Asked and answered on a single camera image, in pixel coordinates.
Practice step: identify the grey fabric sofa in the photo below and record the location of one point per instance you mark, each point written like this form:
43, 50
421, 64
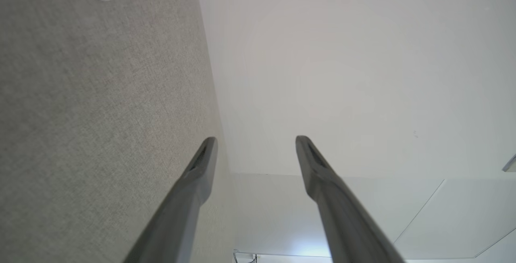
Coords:
100, 93

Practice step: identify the grey wall fixture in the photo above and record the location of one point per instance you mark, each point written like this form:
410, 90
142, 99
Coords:
511, 164

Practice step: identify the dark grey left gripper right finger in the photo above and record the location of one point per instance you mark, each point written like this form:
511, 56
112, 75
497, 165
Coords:
342, 214

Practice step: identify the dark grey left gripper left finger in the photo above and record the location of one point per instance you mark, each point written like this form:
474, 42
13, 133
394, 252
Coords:
181, 214

